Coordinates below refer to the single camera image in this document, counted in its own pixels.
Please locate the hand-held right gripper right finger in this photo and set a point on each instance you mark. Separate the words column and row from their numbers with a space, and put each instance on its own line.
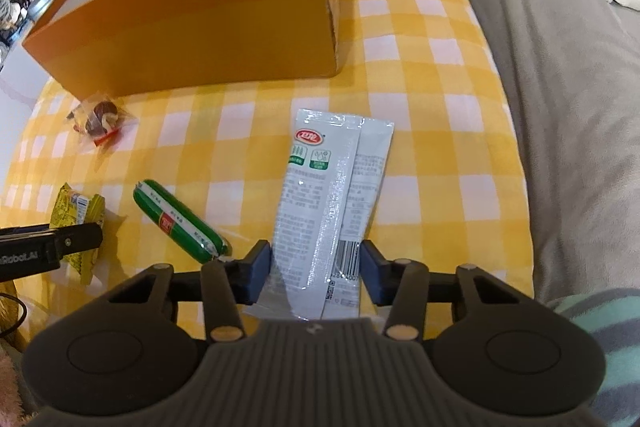
column 372, row 274

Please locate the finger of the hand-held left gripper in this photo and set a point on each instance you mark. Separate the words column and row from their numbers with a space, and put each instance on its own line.
column 80, row 238

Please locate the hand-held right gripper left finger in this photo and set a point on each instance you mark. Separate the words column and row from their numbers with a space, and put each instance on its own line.
column 258, row 272

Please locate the small yellow snack packet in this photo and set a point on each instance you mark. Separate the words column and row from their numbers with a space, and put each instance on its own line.
column 72, row 207

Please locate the white snack packet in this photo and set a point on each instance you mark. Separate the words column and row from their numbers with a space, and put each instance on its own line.
column 320, row 187

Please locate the orange cardboard box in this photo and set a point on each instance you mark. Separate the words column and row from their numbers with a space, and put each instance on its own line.
column 200, row 32

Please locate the green sausage stick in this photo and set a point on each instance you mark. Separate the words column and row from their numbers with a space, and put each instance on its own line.
column 170, row 217

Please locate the fluffy floral rug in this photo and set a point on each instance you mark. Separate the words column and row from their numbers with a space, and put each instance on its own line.
column 7, row 357

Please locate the clear packet of brown dates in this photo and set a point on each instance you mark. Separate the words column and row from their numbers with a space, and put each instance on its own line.
column 100, row 114

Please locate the yellow checked tablecloth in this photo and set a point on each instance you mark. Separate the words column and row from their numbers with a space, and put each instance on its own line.
column 425, row 107

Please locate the teal striped clothing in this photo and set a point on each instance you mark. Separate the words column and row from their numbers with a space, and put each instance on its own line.
column 610, row 317

